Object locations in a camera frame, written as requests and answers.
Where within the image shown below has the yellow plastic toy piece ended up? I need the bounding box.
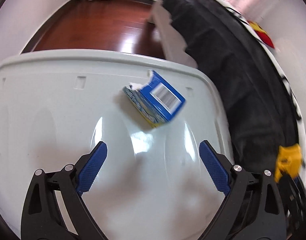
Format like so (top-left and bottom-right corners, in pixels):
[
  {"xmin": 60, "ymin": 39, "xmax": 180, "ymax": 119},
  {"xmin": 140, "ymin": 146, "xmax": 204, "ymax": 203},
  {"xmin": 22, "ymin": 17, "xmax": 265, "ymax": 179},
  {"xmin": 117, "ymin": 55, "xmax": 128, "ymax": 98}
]
[{"xmin": 274, "ymin": 144, "xmax": 302, "ymax": 183}]

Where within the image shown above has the small dark blue carton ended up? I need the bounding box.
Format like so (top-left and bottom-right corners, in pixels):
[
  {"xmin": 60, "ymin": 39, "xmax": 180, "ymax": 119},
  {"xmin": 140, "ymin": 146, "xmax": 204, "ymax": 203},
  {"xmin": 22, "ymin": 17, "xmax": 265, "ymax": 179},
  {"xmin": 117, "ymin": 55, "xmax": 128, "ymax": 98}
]
[{"xmin": 123, "ymin": 70, "xmax": 186, "ymax": 128}]

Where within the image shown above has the bed with logo blanket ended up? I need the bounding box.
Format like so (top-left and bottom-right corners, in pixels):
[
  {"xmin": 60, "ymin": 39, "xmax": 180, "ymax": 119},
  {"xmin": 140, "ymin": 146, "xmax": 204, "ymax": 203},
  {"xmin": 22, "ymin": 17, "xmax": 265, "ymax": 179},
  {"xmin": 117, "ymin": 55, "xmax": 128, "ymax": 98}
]
[{"xmin": 152, "ymin": 0, "xmax": 306, "ymax": 182}]

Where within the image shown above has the grey plastic storage box lid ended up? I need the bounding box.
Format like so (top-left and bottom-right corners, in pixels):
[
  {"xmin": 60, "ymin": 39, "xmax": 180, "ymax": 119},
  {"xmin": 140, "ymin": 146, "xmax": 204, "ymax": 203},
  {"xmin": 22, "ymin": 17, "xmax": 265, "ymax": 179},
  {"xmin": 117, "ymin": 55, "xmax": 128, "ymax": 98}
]
[{"xmin": 0, "ymin": 50, "xmax": 231, "ymax": 239}]

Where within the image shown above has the red yellow pillow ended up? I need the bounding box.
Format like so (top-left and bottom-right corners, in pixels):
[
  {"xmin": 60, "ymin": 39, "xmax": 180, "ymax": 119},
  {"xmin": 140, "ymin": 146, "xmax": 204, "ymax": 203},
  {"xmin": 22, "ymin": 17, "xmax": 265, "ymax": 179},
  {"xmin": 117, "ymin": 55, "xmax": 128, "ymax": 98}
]
[{"xmin": 248, "ymin": 21, "xmax": 275, "ymax": 49}]

